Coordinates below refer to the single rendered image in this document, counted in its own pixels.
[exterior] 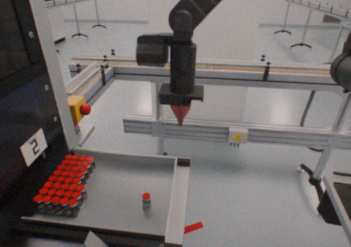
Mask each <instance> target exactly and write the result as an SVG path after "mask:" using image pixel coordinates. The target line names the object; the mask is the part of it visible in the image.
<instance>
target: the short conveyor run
mask: <svg viewBox="0 0 351 247"><path fill-rule="evenodd" d="M97 64H98V63H97V61H95V62H94V63H92V64H91V65H90V66H89V67H87V68H86V69H84V70H81V68H79V67H80V64H79V63H77V64H76V66H77V67H78V68H77V72H78V75H77V76H75V77H74V78H73V79H71V80H70V81H69V82H67V83H66V84H64V86H65V91H66V95H67V96H82V97H84V100H85V104H89V105H90V107H92V106H93V105H94V104H95V102H96V101H97V100H98V99H99V98H100V97H101V96H102V94H103V93H104V92H105V91H106V90H107V89H108V87H109V86H110V85H111V84H112V83H113V82H114V81H115V79H114V71H113V67H109V68H105V66H106V65H107V61H106V62H104V63H103V64H101V65H100V66H99V67H97V66H96V65H97Z"/></svg>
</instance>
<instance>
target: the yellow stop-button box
mask: <svg viewBox="0 0 351 247"><path fill-rule="evenodd" d="M67 100H68V103H69V107H70V111H71V116H72V120H73V122H76V123H79V122H80V121H81V120H82V119H83V118H84V116H85V115H82V112H81V109H82V105H83V104H85V100H84V97H82V96H67Z"/></svg>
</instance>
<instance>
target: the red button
mask: <svg viewBox="0 0 351 247"><path fill-rule="evenodd" d="M81 112H82V115H89V114H90V112H91V107H90V105H89V104H83V105H82V109H81Z"/></svg>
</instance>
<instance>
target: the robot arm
mask: <svg viewBox="0 0 351 247"><path fill-rule="evenodd" d="M221 1H222V0H180V1H179V2H178V3H177V4H176V5H175V6H174V7H173V8H172V10H171V11H170V13H169V16H168V24H169V26H170V28H171V30H172V31H173V33H149V34H147V33H146V34H143V35H141V36H139V37H138V38H137V48H136V60H137V64H138V66H148V67H158V68H164V67H165V65H166V64H167V63H168V54H169V47H170V69H169V83H162V85H161V88H160V90H159V93H158V98H159V100H160V104H161V105H170V108H171V110H172V111H173V113H174V115H175V117H176V118H177V121H178V125H179V126H180V127H181V126H182V125H183V122H184V119H185V117H186V115H187V114H188V112H189V111H190V109H191V102H192V100H198V101H201V102H203V98H204V85H195V72H196V55H197V44H195V43H193V41H192V38H193V37H194V30H195V29H196V28H197V27H198V26H199V25H200V24H201V23H202V22H203V21H204V20H205V19H206V18H207V16H208V15H209V14H210V13H211V12H212V11H213V10H214V8H215V7H216V6H217V5H218V4H219V3H220V2H221ZM330 76H331V78H332V79H333V80H334V82H335V83H337V84H338V85H340V86H341V87H343V88H344V90H343V93H345V94H346V93H348V92H351V30H350V33H349V34H348V36H347V40H346V41H345V42H344V46H343V50H342V53H341V54H340V55H338V56H337V57H336V58H335V59H334V60H333V62H332V63H331V66H330ZM181 106H182V109H181Z"/></svg>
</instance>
